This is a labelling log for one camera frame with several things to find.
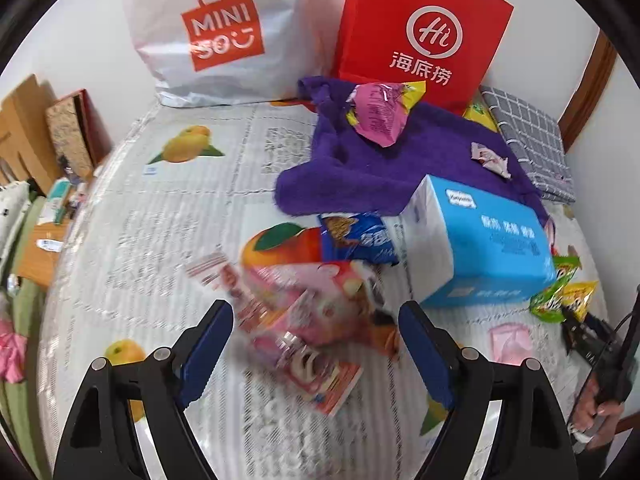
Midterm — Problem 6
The brown wooden door frame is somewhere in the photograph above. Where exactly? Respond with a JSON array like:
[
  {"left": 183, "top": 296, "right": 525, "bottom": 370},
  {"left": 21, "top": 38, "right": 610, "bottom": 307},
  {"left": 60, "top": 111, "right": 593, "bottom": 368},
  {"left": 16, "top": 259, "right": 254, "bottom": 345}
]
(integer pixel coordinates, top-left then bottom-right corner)
[{"left": 557, "top": 30, "right": 618, "bottom": 153}]

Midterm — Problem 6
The red paper bag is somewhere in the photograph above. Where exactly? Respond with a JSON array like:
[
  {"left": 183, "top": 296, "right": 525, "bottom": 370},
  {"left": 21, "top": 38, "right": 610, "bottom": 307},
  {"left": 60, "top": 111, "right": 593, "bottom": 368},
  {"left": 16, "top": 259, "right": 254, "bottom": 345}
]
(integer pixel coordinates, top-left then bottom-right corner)
[{"left": 330, "top": 0, "right": 515, "bottom": 116}]

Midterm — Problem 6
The person's right hand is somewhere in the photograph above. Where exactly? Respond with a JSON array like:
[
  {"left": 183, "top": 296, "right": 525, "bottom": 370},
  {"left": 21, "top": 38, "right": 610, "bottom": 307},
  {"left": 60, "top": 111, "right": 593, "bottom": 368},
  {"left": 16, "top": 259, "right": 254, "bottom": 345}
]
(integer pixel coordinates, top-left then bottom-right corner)
[{"left": 570, "top": 374, "right": 626, "bottom": 447}]

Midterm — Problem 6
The pale pink sachet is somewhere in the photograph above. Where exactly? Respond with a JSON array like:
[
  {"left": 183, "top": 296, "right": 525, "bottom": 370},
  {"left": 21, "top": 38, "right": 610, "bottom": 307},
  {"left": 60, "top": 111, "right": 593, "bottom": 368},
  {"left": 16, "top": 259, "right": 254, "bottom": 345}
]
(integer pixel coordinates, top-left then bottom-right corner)
[{"left": 487, "top": 322, "right": 533, "bottom": 363}]

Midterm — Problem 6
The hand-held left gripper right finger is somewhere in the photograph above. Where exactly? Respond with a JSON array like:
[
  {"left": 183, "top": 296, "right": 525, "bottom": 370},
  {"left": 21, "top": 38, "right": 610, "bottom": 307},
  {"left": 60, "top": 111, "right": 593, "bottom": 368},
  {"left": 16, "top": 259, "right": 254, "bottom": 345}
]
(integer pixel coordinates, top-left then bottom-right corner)
[{"left": 397, "top": 300, "right": 578, "bottom": 480}]

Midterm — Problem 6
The white pink candy wrapper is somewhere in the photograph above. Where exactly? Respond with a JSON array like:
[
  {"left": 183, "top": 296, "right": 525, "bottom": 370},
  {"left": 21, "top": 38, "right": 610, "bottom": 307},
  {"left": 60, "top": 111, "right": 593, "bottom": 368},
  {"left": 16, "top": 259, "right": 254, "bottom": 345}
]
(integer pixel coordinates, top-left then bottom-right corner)
[{"left": 471, "top": 142, "right": 512, "bottom": 179}]

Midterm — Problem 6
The pink cloth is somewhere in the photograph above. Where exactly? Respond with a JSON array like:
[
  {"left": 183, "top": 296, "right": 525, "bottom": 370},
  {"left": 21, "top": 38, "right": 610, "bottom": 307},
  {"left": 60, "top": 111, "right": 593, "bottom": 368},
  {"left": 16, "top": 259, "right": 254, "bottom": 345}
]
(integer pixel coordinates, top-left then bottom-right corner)
[{"left": 0, "top": 320, "right": 28, "bottom": 385}]

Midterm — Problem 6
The pink and yellow snack packet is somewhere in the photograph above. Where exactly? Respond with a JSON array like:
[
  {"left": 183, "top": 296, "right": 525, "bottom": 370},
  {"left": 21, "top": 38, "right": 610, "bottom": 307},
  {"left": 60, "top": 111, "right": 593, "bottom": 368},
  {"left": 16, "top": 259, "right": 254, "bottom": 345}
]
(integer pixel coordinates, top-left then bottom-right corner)
[{"left": 345, "top": 81, "right": 427, "bottom": 148}]

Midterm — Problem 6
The green cloth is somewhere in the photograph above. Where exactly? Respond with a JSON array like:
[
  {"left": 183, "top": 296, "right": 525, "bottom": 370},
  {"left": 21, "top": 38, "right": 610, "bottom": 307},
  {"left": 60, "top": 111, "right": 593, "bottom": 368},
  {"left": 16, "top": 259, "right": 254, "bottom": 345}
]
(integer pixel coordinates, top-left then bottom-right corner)
[{"left": 0, "top": 195, "right": 51, "bottom": 480}]

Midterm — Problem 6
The blue snack packet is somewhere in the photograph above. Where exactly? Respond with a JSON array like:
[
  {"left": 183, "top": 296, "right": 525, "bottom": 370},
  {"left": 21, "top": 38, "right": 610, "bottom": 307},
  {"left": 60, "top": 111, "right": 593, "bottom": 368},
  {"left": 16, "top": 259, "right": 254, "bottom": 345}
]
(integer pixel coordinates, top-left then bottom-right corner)
[{"left": 319, "top": 211, "right": 406, "bottom": 267}]

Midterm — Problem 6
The wooden bedside table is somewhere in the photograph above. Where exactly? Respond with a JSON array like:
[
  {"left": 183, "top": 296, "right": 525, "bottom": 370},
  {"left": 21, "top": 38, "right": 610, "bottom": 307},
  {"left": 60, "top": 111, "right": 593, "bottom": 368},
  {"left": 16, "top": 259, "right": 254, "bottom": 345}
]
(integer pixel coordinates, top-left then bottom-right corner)
[{"left": 15, "top": 222, "right": 71, "bottom": 288}]

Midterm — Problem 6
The person's right forearm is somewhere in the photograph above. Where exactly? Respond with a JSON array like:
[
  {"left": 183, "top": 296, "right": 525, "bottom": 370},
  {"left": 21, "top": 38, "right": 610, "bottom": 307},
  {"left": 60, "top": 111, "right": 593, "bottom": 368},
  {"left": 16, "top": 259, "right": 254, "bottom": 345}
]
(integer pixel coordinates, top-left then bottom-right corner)
[{"left": 575, "top": 430, "right": 623, "bottom": 480}]

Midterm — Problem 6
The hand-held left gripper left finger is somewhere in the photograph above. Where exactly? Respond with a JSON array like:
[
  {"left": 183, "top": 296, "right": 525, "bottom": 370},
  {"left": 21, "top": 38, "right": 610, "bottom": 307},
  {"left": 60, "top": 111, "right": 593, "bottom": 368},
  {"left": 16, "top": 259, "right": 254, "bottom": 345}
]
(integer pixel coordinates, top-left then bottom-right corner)
[{"left": 52, "top": 299, "right": 236, "bottom": 480}]

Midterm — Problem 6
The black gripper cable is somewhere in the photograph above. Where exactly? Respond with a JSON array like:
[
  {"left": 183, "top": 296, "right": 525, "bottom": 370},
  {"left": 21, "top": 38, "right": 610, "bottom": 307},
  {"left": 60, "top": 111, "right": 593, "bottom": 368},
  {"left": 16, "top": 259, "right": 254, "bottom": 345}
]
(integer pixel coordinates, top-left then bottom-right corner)
[{"left": 612, "top": 285, "right": 640, "bottom": 391}]

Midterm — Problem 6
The blue tissue pack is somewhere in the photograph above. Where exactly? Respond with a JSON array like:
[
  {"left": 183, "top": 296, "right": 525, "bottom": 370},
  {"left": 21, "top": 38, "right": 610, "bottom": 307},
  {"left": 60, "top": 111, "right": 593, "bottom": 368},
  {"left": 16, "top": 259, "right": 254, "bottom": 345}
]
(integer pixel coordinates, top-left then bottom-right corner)
[{"left": 400, "top": 174, "right": 558, "bottom": 309}]

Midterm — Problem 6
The grey checked cloth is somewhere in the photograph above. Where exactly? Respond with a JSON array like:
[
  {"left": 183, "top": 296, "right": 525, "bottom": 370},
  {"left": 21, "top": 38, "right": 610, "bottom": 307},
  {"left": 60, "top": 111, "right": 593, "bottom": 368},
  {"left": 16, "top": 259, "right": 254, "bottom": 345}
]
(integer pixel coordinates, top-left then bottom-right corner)
[{"left": 477, "top": 85, "right": 577, "bottom": 205}]

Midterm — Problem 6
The light wooden board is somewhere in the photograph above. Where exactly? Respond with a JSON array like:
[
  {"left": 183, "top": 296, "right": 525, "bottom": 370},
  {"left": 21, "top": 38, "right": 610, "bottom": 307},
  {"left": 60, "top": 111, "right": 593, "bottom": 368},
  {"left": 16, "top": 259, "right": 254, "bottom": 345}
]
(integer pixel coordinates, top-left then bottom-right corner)
[{"left": 0, "top": 74, "right": 63, "bottom": 186}]

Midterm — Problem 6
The purple towel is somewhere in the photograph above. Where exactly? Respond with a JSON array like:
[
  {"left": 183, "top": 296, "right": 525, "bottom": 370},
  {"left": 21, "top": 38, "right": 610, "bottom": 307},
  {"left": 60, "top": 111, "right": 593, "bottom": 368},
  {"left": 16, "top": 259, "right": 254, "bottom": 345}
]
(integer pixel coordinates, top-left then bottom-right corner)
[{"left": 275, "top": 76, "right": 551, "bottom": 221}]

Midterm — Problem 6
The white plastic shopping bag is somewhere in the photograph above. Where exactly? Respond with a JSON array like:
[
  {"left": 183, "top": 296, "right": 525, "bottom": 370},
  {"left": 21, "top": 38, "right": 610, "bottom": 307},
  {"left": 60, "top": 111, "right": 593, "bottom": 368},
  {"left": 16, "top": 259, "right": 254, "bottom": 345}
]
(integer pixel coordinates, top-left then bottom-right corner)
[{"left": 122, "top": 0, "right": 321, "bottom": 108}]

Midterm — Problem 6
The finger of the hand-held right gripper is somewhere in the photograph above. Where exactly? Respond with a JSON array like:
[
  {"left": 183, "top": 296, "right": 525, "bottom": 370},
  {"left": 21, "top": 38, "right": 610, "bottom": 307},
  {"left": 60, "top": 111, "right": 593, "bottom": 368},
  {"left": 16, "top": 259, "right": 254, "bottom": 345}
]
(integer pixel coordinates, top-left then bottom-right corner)
[{"left": 561, "top": 309, "right": 608, "bottom": 358}]

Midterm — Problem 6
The fruit print bed sheet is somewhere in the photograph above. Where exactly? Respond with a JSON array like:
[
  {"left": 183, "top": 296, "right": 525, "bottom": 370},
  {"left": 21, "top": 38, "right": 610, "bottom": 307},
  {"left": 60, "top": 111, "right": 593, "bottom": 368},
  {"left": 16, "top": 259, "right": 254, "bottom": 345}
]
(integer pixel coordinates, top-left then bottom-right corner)
[{"left": 37, "top": 97, "right": 611, "bottom": 480}]

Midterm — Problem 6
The yellow green snack packet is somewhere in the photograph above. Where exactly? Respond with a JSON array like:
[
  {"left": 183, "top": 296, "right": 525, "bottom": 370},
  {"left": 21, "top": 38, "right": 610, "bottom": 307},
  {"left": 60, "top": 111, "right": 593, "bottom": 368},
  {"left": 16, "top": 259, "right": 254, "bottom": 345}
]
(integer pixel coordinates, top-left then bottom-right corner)
[{"left": 462, "top": 101, "right": 501, "bottom": 133}]

